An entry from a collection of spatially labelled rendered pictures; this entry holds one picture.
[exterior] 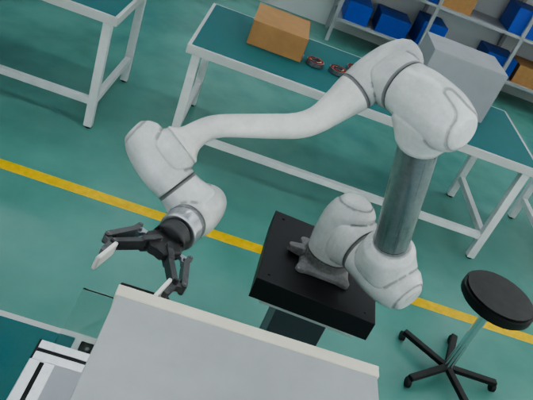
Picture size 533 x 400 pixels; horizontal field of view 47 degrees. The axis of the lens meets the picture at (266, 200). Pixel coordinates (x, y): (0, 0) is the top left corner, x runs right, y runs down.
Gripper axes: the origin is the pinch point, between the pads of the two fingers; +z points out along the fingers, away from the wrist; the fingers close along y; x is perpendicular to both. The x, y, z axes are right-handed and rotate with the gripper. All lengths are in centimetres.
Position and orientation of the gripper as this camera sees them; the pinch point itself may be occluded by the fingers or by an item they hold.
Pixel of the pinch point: (127, 278)
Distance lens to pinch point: 117.3
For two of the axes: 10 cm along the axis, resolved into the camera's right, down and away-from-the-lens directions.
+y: -8.3, -5.5, 0.7
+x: 4.6, -7.5, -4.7
